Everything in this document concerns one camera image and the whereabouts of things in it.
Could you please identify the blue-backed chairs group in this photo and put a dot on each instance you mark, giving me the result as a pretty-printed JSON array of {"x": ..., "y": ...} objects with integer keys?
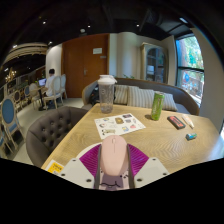
[{"x": 8, "y": 113}]

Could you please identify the white sticker sheet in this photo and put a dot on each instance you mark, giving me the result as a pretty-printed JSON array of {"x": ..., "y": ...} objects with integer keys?
[{"x": 118, "y": 126}]

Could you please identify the green drink can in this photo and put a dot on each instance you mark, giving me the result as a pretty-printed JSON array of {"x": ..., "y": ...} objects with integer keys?
[{"x": 157, "y": 106}]

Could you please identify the grey tufted armchair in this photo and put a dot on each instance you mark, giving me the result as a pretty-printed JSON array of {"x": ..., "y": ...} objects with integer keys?
[{"x": 53, "y": 130}]

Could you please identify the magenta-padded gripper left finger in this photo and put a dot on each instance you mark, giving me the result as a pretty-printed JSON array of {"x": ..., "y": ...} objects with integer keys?
[{"x": 75, "y": 173}]

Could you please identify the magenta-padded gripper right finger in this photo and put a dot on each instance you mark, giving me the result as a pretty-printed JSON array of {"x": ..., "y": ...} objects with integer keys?
[{"x": 151, "y": 171}]

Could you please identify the yellow card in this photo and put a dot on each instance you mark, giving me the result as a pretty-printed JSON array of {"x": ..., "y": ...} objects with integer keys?
[{"x": 55, "y": 167}]

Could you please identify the black backpack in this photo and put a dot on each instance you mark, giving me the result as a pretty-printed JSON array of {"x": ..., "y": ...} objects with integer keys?
[{"x": 94, "y": 96}]

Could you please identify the grey arched glass cabinet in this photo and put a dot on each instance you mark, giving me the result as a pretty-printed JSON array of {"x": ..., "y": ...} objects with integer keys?
[{"x": 155, "y": 63}]

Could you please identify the brown wooden door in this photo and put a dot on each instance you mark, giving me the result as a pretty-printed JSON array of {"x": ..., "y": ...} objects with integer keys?
[{"x": 83, "y": 63}]

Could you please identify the white oval-back chair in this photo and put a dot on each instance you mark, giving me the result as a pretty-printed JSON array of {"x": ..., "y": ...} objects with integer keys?
[{"x": 56, "y": 90}]

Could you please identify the black box orange print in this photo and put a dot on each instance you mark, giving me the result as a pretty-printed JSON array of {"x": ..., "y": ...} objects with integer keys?
[{"x": 176, "y": 122}]

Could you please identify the grey curved sofa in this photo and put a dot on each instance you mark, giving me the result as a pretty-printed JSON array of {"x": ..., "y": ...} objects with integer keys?
[{"x": 183, "y": 96}]

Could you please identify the black-framed window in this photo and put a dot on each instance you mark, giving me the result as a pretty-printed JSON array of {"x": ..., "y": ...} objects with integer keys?
[{"x": 191, "y": 66}]

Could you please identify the person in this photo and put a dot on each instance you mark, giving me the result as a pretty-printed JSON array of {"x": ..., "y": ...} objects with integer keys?
[{"x": 50, "y": 83}]

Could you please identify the striped cushion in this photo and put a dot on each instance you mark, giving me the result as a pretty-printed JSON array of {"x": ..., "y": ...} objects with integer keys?
[
  {"x": 121, "y": 95},
  {"x": 141, "y": 97},
  {"x": 170, "y": 101}
]

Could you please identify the clear shaker bottle white lid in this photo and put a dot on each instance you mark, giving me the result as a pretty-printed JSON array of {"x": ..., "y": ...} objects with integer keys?
[{"x": 106, "y": 96}]

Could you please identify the white tube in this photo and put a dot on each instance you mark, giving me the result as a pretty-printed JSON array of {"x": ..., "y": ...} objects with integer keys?
[{"x": 188, "y": 121}]

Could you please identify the pink computer mouse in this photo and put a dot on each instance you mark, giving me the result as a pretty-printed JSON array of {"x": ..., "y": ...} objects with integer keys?
[{"x": 114, "y": 155}]

